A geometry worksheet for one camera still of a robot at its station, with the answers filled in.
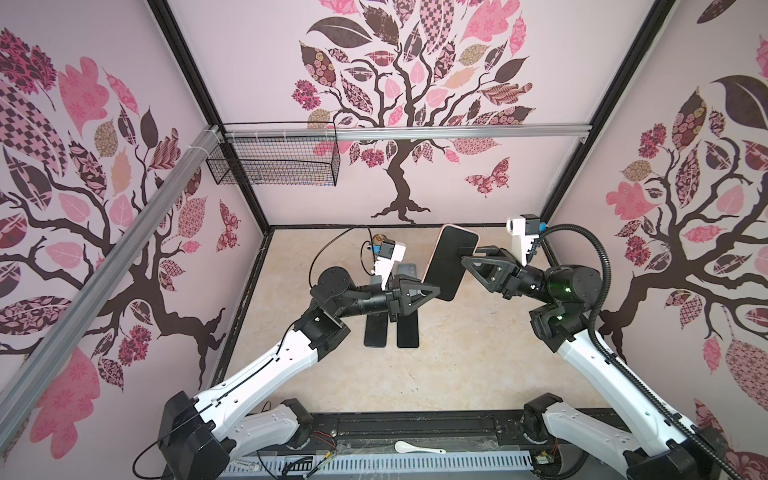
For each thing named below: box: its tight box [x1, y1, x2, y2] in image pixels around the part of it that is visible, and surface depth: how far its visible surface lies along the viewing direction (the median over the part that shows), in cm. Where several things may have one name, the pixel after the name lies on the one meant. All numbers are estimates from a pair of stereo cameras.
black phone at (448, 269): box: [424, 226, 478, 301], surface depth 54 cm
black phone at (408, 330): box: [397, 309, 419, 348], surface depth 91 cm
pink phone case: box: [422, 224, 481, 302], surface depth 54 cm
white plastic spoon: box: [394, 440, 447, 454], surface depth 73 cm
